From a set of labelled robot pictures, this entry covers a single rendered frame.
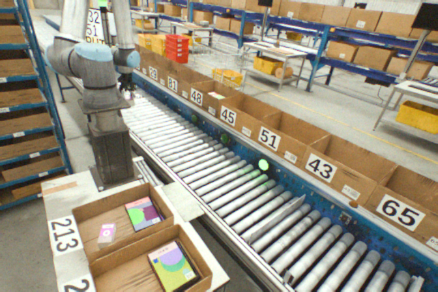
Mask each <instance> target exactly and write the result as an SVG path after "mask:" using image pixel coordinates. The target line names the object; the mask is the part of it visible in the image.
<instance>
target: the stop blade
mask: <svg viewBox="0 0 438 292"><path fill-rule="evenodd" d="M304 197H305V194H304V195H303V196H301V197H300V198H298V200H296V201H294V202H293V204H290V206H288V207H287V208H285V209H284V210H283V211H281V212H280V213H278V214H277V215H276V216H273V217H272V218H271V219H270V220H269V221H268V222H266V223H265V224H263V225H262V226H261V227H259V228H258V229H256V230H255V231H253V232H252V234H251V237H250V242H249V245H251V244H252V243H253V242H254V241H256V240H257V239H259V238H260V237H262V235H263V234H264V233H266V232H267V231H268V230H270V229H271V228H272V227H274V226H275V225H277V224H278V223H280V222H281V221H282V220H283V219H284V218H285V217H286V216H288V215H289V214H291V213H292V212H294V211H295V210H297V209H298V208H299V207H300V206H301V205H302V202H303V200H304Z"/></svg>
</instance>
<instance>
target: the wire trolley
mask: <svg viewBox="0 0 438 292"><path fill-rule="evenodd" d="M194 37H215V36H193V37H192V38H193V40H194ZM215 39H216V42H218V41H217V38H216V37H215ZM194 43H195V44H197V43H200V44H198V45H199V46H200V49H198V48H197V49H195V48H194V49H193V50H194V55H193V56H194V70H195V60H196V57H197V58H198V59H200V58H203V59H205V62H206V63H209V64H211V65H212V66H215V74H214V78H213V79H216V75H217V74H216V68H219V69H220V70H222V76H223V70H234V69H242V68H243V67H244V68H245V67H246V73H247V69H248V68H249V67H248V63H247V66H246V62H247V60H243V61H242V62H245V65H242V64H241V62H239V58H238V62H237V57H236V61H234V59H233V60H232V59H230V57H229V55H231V58H232V55H234V57H235V55H236V56H237V55H248V58H249V55H250V54H251V53H248V52H247V51H243V50H239V49H237V48H234V47H231V46H229V45H228V44H225V45H226V47H227V46H229V47H231V48H234V51H235V49H236V50H237V53H238V50H239V51H243V54H236V52H235V54H231V52H230V54H229V55H228V54H227V55H224V54H222V53H219V54H221V55H219V54H217V53H218V52H217V51H214V50H212V49H218V48H212V49H210V47H209V48H208V44H207V47H203V46H202V45H201V42H195V40H194ZM204 43H206V42H204ZM212 43H215V42H212ZM219 43H221V42H219ZM222 44H224V43H221V45H222ZM201 47H202V48H201ZM203 48H206V54H205V50H204V53H203V55H200V53H199V54H198V50H201V53H202V51H203ZM222 48H223V45H222ZM207 49H208V50H209V51H210V52H211V54H209V53H208V54H207ZM195 50H197V54H195ZM212 51H213V54H212ZM214 52H215V54H214ZM244 52H245V53H244ZM207 55H208V56H209V55H211V57H212V59H210V56H209V58H208V57H206V56H207ZM220 56H221V57H224V56H225V58H226V60H225V59H223V58H221V57H220ZM226 56H228V57H229V58H227V57H226ZM213 57H214V58H216V59H215V60H213V59H214V58H213ZM238 57H239V56H238ZM227 59H229V60H231V61H232V62H231V61H228V60H227ZM201 60H202V59H201ZM206 60H209V61H210V62H208V61H206ZM217 60H218V61H217ZM219 60H221V62H220V61H219ZM202 61H204V60H202ZM213 61H214V62H213ZM222 61H226V62H222ZM215 62H216V64H215ZM228 62H229V63H231V64H233V63H234V62H235V63H234V65H229V63H228ZM218 63H219V65H218ZM220 63H221V65H227V66H221V65H220ZM227 63H228V64H227ZM236 63H237V64H236ZM236 65H237V66H236ZM238 65H240V66H242V67H239V66H238ZM218 66H220V67H218ZM228 66H232V67H237V68H232V67H228ZM221 67H222V69H221ZM224 67H225V68H224ZM226 67H227V68H226ZM228 68H230V69H228ZM246 73H245V77H244V86H245V81H246ZM205 75H210V74H205ZM212 75H213V74H212ZM217 76H219V75H217ZM222 76H219V77H221V83H222V78H223V77H222ZM209 77H212V76H209ZM224 79H226V78H224ZM216 80H218V79H216ZM226 80H228V79H226ZM218 81H219V80H218ZM219 82H220V81H219ZM229 82H231V81H229V80H228V83H229ZM231 83H232V82H231ZM223 84H224V80H223ZM232 84H234V83H232ZM235 85H236V84H235ZM230 86H231V84H230ZM232 86H233V85H232ZM236 86H238V85H236ZM244 86H243V87H240V86H238V87H240V89H239V91H240V90H241V89H243V90H242V91H243V92H244ZM237 90H238V88H237Z"/></svg>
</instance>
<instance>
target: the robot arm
mask: <svg viewBox="0 0 438 292"><path fill-rule="evenodd" d="M111 5H112V9H113V18H114V22H115V30H116V35H117V43H116V45H115V48H109V47H108V46H107V45H105V44H101V43H95V42H86V40H85V39H86V33H87V22H88V17H89V6H90V0H63V4H62V10H61V22H60V28H59V33H58V34H56V35H54V39H53V43H52V44H50V45H48V46H47V48H46V49H45V51H44V60H45V61H46V63H47V65H48V67H49V68H50V69H51V70H52V71H54V72H55V73H57V74H60V75H63V76H69V77H73V78H80V79H82V82H83V88H84V91H83V98H82V102H83V105H84V106H85V107H86V108H92V109H105V108H113V107H116V106H119V105H121V104H122V103H123V98H124V99H126V95H124V94H125V93H126V92H127V91H129V92H130V95H131V97H132V98H133V99H134V97H136V95H135V94H134V90H135V91H136V84H135V82H134V81H132V73H133V68H136V67H138V65H139V62H140V56H139V53H138V52H136V50H135V45H134V37H133V32H132V21H131V15H130V5H129V0H111ZM114 66H118V69H119V72H120V73H121V75H120V76H119V77H118V78H117V80H118V82H120V85H119V89H118V88H117V82H116V78H115V70H114ZM134 85H135V86H134ZM123 89H124V90H123Z"/></svg>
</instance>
